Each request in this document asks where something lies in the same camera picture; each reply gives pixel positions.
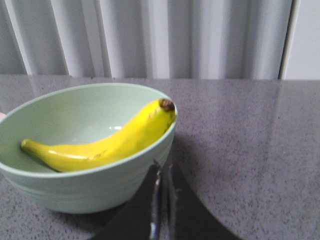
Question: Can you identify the green bowl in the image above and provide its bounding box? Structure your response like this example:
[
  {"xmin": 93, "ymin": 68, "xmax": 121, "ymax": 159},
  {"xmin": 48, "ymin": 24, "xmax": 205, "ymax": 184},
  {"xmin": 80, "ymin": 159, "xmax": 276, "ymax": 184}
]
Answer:
[{"xmin": 0, "ymin": 82, "xmax": 175, "ymax": 214}]

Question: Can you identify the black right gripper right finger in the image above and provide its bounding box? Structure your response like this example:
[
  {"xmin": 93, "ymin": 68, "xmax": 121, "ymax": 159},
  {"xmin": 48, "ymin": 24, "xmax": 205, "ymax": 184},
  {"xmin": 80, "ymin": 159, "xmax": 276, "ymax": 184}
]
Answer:
[{"xmin": 168, "ymin": 164, "xmax": 239, "ymax": 240}]

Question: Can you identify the yellow banana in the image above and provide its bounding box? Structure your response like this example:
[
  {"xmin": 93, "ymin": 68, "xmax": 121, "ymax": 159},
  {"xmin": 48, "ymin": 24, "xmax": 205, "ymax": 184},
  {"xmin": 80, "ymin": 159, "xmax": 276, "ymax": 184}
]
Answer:
[{"xmin": 20, "ymin": 98, "xmax": 176, "ymax": 172}]

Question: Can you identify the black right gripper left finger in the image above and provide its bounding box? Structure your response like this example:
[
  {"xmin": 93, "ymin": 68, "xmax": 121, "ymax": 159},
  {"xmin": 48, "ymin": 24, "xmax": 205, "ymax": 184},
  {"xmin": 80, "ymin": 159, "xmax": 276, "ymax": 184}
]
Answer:
[{"xmin": 91, "ymin": 161, "xmax": 162, "ymax": 240}]

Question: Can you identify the white curtain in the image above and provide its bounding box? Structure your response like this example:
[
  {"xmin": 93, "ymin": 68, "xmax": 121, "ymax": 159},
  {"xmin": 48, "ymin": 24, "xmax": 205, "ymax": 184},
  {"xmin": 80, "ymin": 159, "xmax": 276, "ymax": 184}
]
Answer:
[{"xmin": 0, "ymin": 0, "xmax": 320, "ymax": 80}]

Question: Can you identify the pink plate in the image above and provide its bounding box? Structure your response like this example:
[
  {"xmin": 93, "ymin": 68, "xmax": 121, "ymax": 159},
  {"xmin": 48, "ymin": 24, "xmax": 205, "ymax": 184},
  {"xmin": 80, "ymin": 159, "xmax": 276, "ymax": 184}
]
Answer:
[{"xmin": 0, "ymin": 112, "xmax": 6, "ymax": 121}]

